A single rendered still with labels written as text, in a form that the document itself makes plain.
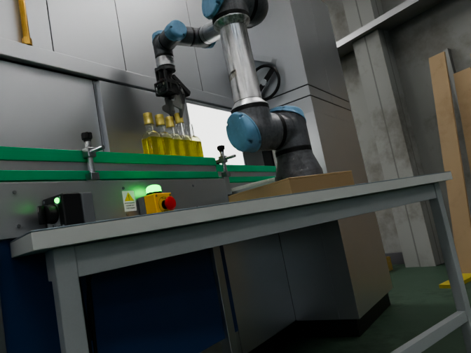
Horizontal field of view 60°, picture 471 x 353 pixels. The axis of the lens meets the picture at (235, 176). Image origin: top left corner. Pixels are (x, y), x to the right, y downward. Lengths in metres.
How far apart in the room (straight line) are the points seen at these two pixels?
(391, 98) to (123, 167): 3.38
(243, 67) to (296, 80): 1.19
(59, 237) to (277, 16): 2.04
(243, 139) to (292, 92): 1.27
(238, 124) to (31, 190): 0.56
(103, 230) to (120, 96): 0.93
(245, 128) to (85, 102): 0.68
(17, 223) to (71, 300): 0.25
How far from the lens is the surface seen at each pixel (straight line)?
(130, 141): 1.62
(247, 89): 1.21
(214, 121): 2.08
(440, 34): 4.36
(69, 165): 1.12
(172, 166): 1.37
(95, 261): 0.86
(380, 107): 4.32
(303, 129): 1.27
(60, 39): 1.65
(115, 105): 1.64
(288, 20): 2.53
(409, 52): 4.46
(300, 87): 2.38
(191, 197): 1.37
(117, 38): 1.84
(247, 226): 1.04
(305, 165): 1.22
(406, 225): 4.25
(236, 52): 1.25
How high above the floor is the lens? 0.69
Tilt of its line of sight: 7 degrees up
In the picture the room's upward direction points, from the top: 11 degrees counter-clockwise
